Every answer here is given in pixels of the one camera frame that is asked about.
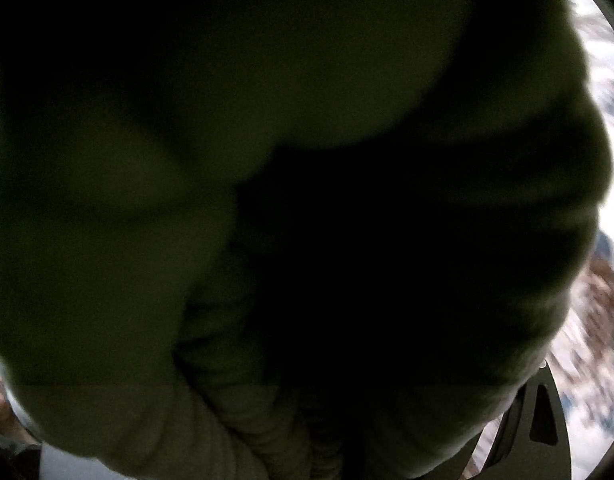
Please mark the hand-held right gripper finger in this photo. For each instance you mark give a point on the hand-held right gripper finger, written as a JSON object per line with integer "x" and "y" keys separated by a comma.
{"x": 563, "y": 452}

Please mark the grey pants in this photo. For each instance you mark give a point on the grey pants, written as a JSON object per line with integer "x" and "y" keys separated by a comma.
{"x": 137, "y": 210}

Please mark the floral printed blanket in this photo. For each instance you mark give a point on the floral printed blanket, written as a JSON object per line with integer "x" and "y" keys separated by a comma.
{"x": 602, "y": 360}

